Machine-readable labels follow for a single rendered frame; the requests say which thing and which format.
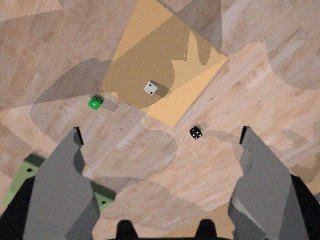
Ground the black die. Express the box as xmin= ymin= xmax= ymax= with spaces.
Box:
xmin=189 ymin=126 xmax=202 ymax=140

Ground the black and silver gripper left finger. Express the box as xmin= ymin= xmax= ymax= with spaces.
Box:
xmin=0 ymin=126 xmax=100 ymax=240

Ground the green die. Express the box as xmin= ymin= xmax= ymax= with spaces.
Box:
xmin=88 ymin=95 xmax=104 ymax=110

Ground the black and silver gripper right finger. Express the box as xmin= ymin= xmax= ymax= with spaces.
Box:
xmin=227 ymin=126 xmax=320 ymax=240

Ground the tan flat mat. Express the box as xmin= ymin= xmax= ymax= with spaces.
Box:
xmin=100 ymin=0 xmax=228 ymax=127

